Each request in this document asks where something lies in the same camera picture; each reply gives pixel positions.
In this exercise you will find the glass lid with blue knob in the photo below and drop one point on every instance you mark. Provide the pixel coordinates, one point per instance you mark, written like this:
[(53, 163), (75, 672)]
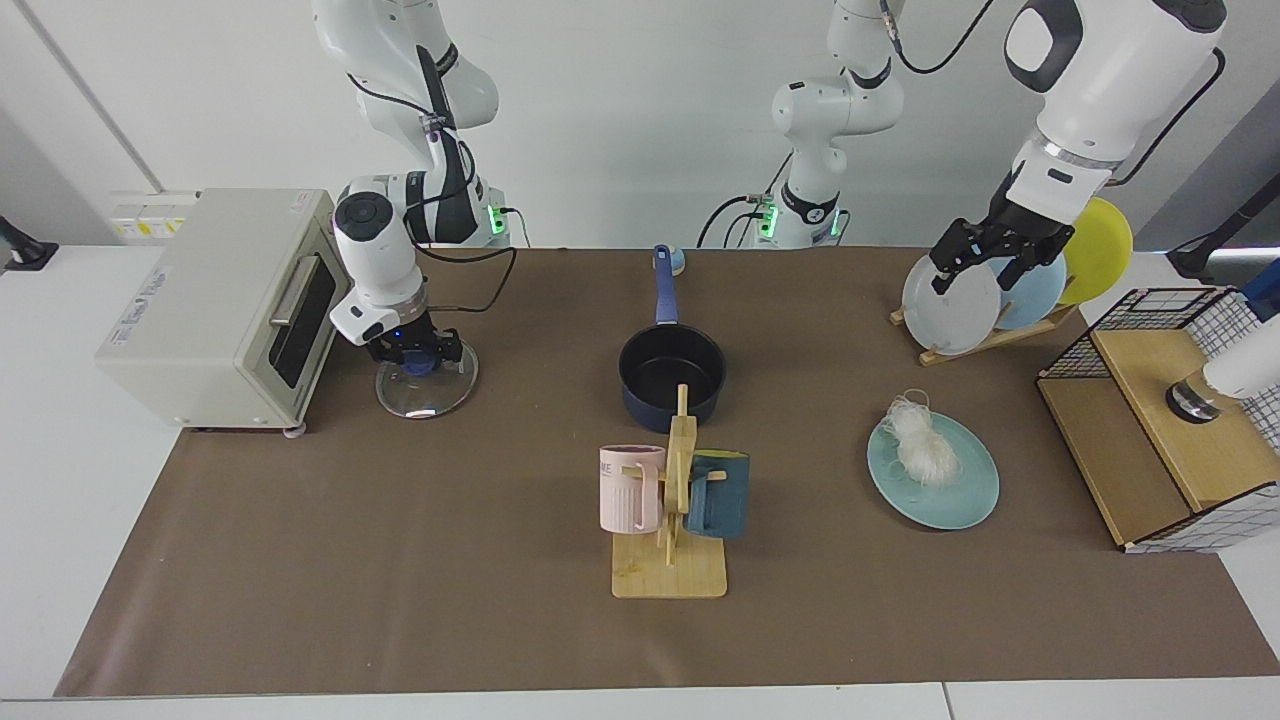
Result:
[(430, 395)]

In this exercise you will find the white vermicelli bundle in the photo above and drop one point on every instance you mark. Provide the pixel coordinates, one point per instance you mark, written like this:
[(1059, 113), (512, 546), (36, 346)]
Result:
[(925, 450)]

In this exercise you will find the light blue plate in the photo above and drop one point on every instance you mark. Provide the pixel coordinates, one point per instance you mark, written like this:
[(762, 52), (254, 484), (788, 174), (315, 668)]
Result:
[(1045, 290)]

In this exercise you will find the wooden plate rack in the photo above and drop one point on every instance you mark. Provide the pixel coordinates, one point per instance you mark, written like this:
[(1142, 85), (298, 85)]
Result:
[(1000, 340)]

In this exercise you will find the yellow plate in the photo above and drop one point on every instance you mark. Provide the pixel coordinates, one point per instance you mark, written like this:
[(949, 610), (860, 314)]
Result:
[(1100, 250)]

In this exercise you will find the grey plate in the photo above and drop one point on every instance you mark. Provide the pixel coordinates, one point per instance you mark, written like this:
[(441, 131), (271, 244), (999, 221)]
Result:
[(950, 320)]

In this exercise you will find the teal green plate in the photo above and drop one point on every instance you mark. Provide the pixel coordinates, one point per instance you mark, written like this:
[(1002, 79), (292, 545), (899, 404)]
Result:
[(950, 505)]

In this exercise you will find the black pole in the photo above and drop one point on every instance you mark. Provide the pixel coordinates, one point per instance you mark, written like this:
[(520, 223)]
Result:
[(1215, 245)]

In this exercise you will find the brown table cloth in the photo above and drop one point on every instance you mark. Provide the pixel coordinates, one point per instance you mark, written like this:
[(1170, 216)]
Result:
[(400, 550)]

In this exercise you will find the pale toaster oven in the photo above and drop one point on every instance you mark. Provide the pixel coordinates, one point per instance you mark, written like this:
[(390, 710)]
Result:
[(200, 320)]

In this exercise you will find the pink mug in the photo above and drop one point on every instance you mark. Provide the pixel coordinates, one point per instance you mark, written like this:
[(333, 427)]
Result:
[(625, 495)]

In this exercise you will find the white cylinder with silver end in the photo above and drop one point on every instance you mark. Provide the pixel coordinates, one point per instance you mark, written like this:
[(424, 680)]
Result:
[(1245, 365)]

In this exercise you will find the small blue round thing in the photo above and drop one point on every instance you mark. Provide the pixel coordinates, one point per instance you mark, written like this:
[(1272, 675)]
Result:
[(677, 262)]

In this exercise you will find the dark blue mug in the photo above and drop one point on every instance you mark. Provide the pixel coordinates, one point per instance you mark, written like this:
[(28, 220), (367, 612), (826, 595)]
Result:
[(720, 500)]

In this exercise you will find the wooden cup stand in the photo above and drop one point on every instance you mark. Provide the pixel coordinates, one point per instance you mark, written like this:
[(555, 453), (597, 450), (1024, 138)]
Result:
[(670, 575)]

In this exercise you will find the black stand foot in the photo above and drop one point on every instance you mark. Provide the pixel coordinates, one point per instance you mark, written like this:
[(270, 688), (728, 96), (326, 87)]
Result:
[(25, 250)]

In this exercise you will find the white wall socket strip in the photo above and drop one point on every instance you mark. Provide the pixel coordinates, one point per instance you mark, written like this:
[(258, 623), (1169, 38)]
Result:
[(150, 218)]

